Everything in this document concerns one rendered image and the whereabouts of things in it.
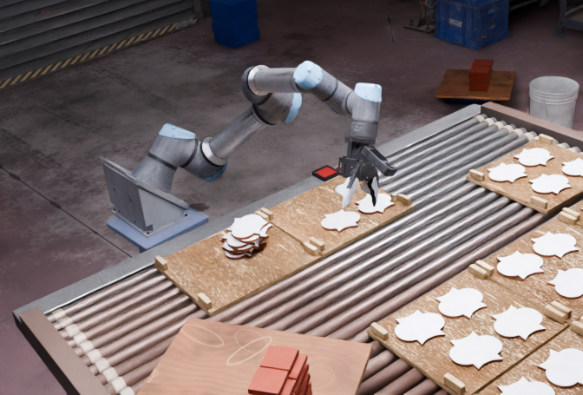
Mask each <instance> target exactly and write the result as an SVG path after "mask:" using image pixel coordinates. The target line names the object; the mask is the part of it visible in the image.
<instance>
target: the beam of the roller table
mask: <svg viewBox="0 0 583 395"><path fill-rule="evenodd" d="M477 115H481V106H480V105H477V104H472V105H470V106H468V107H466V108H464V109H461V110H458V111H456V112H455V113H453V114H451V115H447V116H445V117H443V118H441V119H439V120H437V121H435V122H432V123H430V124H428V125H426V126H423V127H421V128H419V129H416V130H414V131H412V132H410V133H408V134H406V135H403V136H401V137H398V138H396V139H395V140H393V141H390V142H387V143H385V144H384V145H381V146H379V147H377V148H376V149H377V150H378V151H379V152H380V153H381V154H382V155H383V156H384V157H385V158H388V157H391V156H392V155H395V154H397V153H399V152H402V151H404V150H405V149H407V148H410V147H413V146H415V145H416V144H418V143H420V142H424V141H426V140H428V139H429V138H431V137H433V136H436V135H439V134H440V133H442V132H444V131H447V130H449V129H451V128H453V127H455V126H458V125H460V124H462V123H464V122H466V121H469V120H471V119H472V118H473V117H475V116H477ZM323 183H324V181H321V180H319V179H318V178H317V177H315V176H312V177H310V178H308V179H305V180H303V181H301V182H299V183H296V184H294V185H292V186H290V187H288V188H285V189H283V190H280V191H278V192H277V193H275V194H271V195H269V196H267V197H265V198H263V199H261V200H259V201H255V202H254V203H252V204H250V205H248V206H245V207H243V208H241V209H238V210H236V211H234V212H232V213H230V214H227V215H225V216H223V217H220V218H218V219H217V220H215V221H211V222H209V223H207V224H206V225H203V226H201V227H198V228H195V229H194V230H192V231H190V232H188V233H185V234H183V235H181V236H178V237H176V238H174V239H172V240H169V241H167V242H165V243H163V244H160V245H159V246H157V247H153V248H151V249H149V250H147V251H145V252H143V253H140V254H138V255H135V256H134V257H132V258H130V259H127V260H124V261H123V262H121V263H118V264H116V265H114V266H112V267H109V268H107V269H105V270H102V271H100V272H99V273H96V274H93V275H91V276H89V277H88V278H85V279H83V280H80V281H78V282H76V283H74V284H72V285H70V286H66V287H64V288H63V289H60V290H58V291H56V292H54V293H51V294H49V295H47V296H45V297H42V298H40V299H39V300H35V301H33V302H31V303H29V304H28V305H25V306H22V307H20V308H17V309H16V310H14V311H12V314H13V317H14V320H15V322H16V326H17V327H18V329H19V330H20V331H21V333H22V334H23V336H24V337H25V334H24V331H23V326H22V323H21V320H20V318H19V315H20V314H22V313H25V312H27V311H28V310H31V309H33V308H35V307H37V306H38V307H39V308H40V310H41V311H42V312H43V313H44V315H45V316H47V315H49V314H51V313H52V312H53V311H55V310H56V309H59V308H64V307H65V306H69V305H71V304H73V303H75V302H77V301H78V300H82V299H84V298H86V297H88V296H89V295H91V294H94V293H97V292H99V291H101V290H102V289H105V288H107V287H109V286H112V285H113V284H116V283H118V282H120V281H122V280H125V279H127V278H129V277H131V276H133V275H135V274H137V273H140V272H142V271H144V270H146V269H148V268H150V267H153V266H154V262H155V259H154V257H155V256H157V255H159V256H160V257H161V258H162V259H163V258H165V257H167V256H168V255H171V254H173V253H176V252H178V251H180V250H182V249H184V248H186V247H190V246H191V245H193V244H195V243H198V242H200V241H202V240H204V239H207V238H209V237H211V236H213V235H215V234H218V233H220V232H222V231H225V230H226V229H227V228H229V227H230V226H232V225H233V223H234V222H235V218H238V219H241V218H243V217H244V216H246V215H249V214H255V212H256V211H258V210H259V211H260V209H261V208H262V207H264V208H266V209H270V208H272V207H275V206H277V205H278V204H280V203H283V202H285V201H288V200H290V199H291V198H293V197H295V196H298V195H300V194H302V193H304V192H306V191H308V190H310V189H312V188H315V187H317V186H319V185H321V184H323ZM25 338H26V337H25Z"/></svg>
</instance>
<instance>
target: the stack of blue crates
mask: <svg viewBox="0 0 583 395"><path fill-rule="evenodd" d="M209 2H210V8H211V14H212V21H213V22H212V30H213V33H214V39H215V42H216V43H220V44H223V45H225V46H227V47H230V48H233V49H236V48H238V47H240V46H243V45H246V44H248V43H253V42H256V41H258V40H260V37H259V30H258V20H257V18H258V14H257V3H256V0H210V1H209Z"/></svg>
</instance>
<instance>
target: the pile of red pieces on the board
mask: <svg viewBox="0 0 583 395"><path fill-rule="evenodd" d="M307 360H308V357H307V355H306V354H301V353H299V350H298V348H291V347H285V346H273V345H269V347H268V349H267V351H266V353H265V356H264V358H263V360H262V362H261V364H260V367H259V368H258V370H257V371H256V373H255V375H254V377H253V379H252V382H251V384H250V385H249V387H248V393H247V395H312V390H311V381H309V380H310V377H311V376H310V373H308V370H309V364H306V362H307Z"/></svg>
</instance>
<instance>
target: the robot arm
mask: <svg viewBox="0 0 583 395"><path fill-rule="evenodd" d="M240 86H241V89H242V92H243V94H244V96H245V97H246V98H247V99H248V100H249V101H250V102H251V103H252V106H251V107H250V108H249V109H248V110H246V111H245V112H244V113H243V114H242V115H240V116H239V117H238V118H236V119H235V120H234V121H233V122H231V123H230V124H229V125H228V126H226V127H225V128H224V129H223V130H221V131H220V132H219V133H218V134H217V135H216V136H214V137H207V138H206V139H204V140H203V141H202V142H200V141H198V140H196V139H194V138H195V134H194V133H191V132H189V131H187V130H185V129H183V128H179V127H176V126H174V125H172V124H169V123H167V124H165V125H164V126H163V128H162V129H161V131H160V132H159V134H158V136H157V138H156V140H155V141H154V144H153V146H152V147H151V148H150V150H149V152H148V154H147V156H146V158H145V159H144V160H143V161H142V162H141V163H140V164H139V165H138V166H137V167H136V168H134V169H133V171H132V173H131V175H133V176H135V177H136V178H137V177H138V178H140V180H141V181H144V182H146V183H147V184H148V185H150V186H152V187H154V188H157V189H159V190H160V191H162V192H164V193H166V194H169V192H170V191H171V186H172V183H173V179H174V173H175V171H176V169H177V167H181V168H184V169H185V170H186V171H188V172H190V173H192V174H195V175H196V176H197V177H199V178H201V179H203V180H205V181H214V180H216V179H217V178H219V177H220V176H221V175H222V172H223V171H225V169H226V165H227V160H228V155H230V154H231V153H232V152H234V151H235V150H236V149H238V148H239V147H240V146H242V145H243V144H244V143H246V142H247V141H248V140H250V139H251V138H252V137H254V136H255V135H256V134H257V133H258V132H259V131H260V130H262V129H263V128H265V127H266V126H274V125H276V124H277V123H278V122H282V123H290V122H292V121H293V120H294V118H295V117H296V116H297V114H298V112H299V110H300V107H301V103H302V97H301V95H300V94H312V95H314V96H316V97H317V98H318V99H320V100H321V101H323V102H325V103H326V104H327V105H328V107H329V109H330V110H331V111H332V112H334V113H337V114H339V115H352V123H351V131H350V135H352V137H345V142H348V148H347V156H343V157H339V163H338V171H337V175H340V176H343V177H344V178H348V179H347V180H346V182H345V183H344V184H342V185H338V186H336V188H335V192H336V193H338V194H340V195H342V196H343V204H342V208H345V207H347V206H348V205H349V204H350V200H351V198H352V197H353V194H354V192H355V190H357V188H358V186H359V182H358V180H360V181H364V184H363V185H361V186H360V188H361V190H362V191H363V192H365V193H366V194H369V195H371V199H372V204H373V207H375V206H376V204H377V197H378V188H379V176H378V172H377V169H378V170H379V171H380V172H381V173H382V174H383V175H384V176H394V174H395V173H396V171H397V168H396V167H395V166H394V165H393V164H392V163H391V162H389V161H388V160H387V159H386V158H385V157H384V156H383V155H382V154H381V153H380V152H379V151H378V150H377V149H376V148H374V147H373V146H369V144H375V143H376V140H375V138H377V128H378V119H379V111H380V103H381V101H382V98H381V94H382V88H381V86H379V85H376V84H368V83H358V84H357V85H356V89H350V88H348V87H347V86H345V85H344V84H343V83H341V82H340V81H339V80H337V79H336V78H335V77H333V76H331V75H330V74H328V73H327V72H325V71H324V70H323V69H321V68H320V67H319V66H318V65H316V64H314V63H312V62H309V61H306V62H304V63H301V64H300V65H299V66H298V67H297V68H282V69H269V68H268V67H266V66H264V65H256V66H252V67H250V68H249V69H247V70H246V71H245V72H244V74H243V76H242V77H241V81H240ZM340 162H342V165H341V172H339V169H340Z"/></svg>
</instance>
